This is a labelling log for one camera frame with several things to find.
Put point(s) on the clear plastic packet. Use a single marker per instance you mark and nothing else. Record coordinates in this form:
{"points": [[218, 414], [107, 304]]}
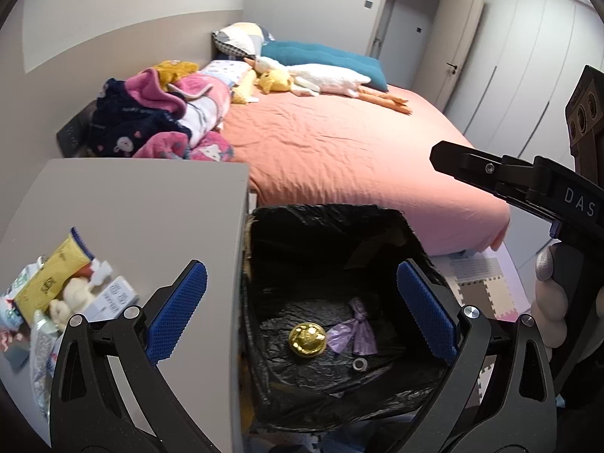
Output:
{"points": [[45, 358]]}

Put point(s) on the white wardrobe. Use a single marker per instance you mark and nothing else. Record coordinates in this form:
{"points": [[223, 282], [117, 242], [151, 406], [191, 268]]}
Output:
{"points": [[528, 56]]}

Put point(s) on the dark wall panel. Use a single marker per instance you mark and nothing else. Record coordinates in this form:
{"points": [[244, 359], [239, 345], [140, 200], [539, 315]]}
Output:
{"points": [[71, 137]]}

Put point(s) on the person's right hand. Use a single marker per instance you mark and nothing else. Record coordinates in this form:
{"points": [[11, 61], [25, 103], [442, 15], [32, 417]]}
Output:
{"points": [[549, 292]]}

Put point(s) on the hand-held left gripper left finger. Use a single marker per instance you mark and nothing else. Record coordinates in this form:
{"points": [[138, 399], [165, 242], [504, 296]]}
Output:
{"points": [[181, 306]]}

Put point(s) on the teal pillow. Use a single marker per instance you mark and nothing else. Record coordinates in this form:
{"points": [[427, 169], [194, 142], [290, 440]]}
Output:
{"points": [[321, 52]]}

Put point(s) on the crumpled purple wrapper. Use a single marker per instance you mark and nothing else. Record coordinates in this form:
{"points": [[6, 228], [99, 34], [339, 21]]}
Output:
{"points": [[358, 335]]}

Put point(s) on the cream fluffy toy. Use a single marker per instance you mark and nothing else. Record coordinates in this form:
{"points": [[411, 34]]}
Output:
{"points": [[71, 299]]}

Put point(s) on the white door leaf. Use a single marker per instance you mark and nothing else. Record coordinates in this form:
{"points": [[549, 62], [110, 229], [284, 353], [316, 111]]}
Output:
{"points": [[460, 23]]}

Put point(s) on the yellow duck plush toy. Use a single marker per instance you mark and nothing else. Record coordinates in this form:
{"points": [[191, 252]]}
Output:
{"points": [[276, 80]]}

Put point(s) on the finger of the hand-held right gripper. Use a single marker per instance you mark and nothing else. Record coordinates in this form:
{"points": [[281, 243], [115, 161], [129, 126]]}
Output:
{"points": [[472, 165]]}

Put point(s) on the patterned bolster pillow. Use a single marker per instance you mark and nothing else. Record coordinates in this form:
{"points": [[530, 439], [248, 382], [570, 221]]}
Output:
{"points": [[226, 71]]}

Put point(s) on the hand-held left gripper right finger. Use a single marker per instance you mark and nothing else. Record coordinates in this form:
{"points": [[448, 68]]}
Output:
{"points": [[424, 311]]}

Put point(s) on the pastel foam floor mat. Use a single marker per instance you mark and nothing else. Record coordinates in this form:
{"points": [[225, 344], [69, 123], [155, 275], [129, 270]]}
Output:
{"points": [[481, 292]]}

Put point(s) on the white box with blue print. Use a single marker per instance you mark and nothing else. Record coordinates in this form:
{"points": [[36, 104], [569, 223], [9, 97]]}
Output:
{"points": [[113, 297]]}

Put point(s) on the white and red wrapper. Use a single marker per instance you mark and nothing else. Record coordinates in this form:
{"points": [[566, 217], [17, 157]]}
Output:
{"points": [[96, 271]]}

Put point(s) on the crumpled gold foil wrapper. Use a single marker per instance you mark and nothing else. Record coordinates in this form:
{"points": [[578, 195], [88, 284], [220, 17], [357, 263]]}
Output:
{"points": [[306, 338]]}

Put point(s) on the checkered pillow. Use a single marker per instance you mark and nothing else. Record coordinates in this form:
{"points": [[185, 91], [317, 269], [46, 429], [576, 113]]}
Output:
{"points": [[236, 40]]}

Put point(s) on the cardboard bin with black bag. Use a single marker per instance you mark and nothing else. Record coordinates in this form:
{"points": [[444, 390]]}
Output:
{"points": [[302, 255]]}

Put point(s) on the yellow packet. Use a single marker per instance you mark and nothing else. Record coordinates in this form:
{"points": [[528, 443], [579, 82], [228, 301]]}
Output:
{"points": [[52, 273]]}

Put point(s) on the navy patterned blanket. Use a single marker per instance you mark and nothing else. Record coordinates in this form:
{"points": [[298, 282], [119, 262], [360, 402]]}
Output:
{"points": [[118, 125]]}

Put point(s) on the pink fleece blanket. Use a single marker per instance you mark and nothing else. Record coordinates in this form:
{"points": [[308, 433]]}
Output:
{"points": [[198, 92]]}

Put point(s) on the bed with pink sheet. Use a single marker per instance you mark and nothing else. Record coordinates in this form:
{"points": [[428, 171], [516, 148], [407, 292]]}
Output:
{"points": [[354, 151]]}

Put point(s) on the white goose plush toy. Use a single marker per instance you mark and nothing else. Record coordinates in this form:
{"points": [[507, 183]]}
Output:
{"points": [[321, 78]]}

